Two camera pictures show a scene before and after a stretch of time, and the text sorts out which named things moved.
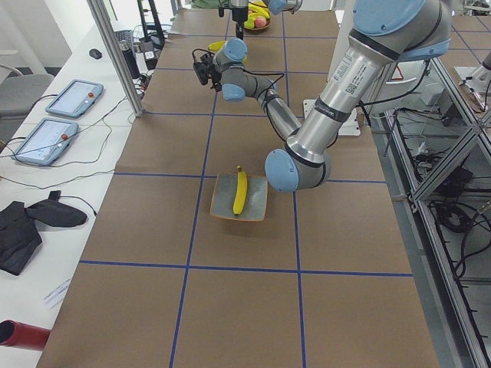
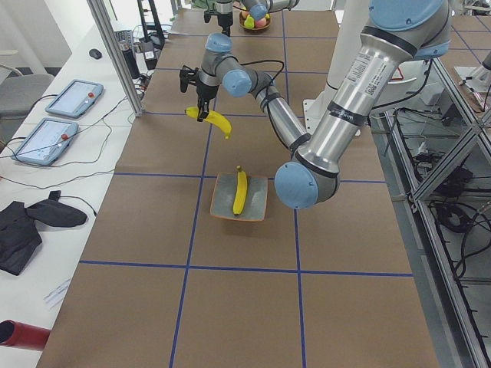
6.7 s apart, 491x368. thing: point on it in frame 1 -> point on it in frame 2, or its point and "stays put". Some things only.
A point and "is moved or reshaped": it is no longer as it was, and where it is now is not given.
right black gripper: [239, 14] -> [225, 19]
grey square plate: [222, 198] stays put
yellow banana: [241, 191] stays put
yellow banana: [216, 46] is moved or reshaped
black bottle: [129, 54] stays put
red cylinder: [14, 333] stays put
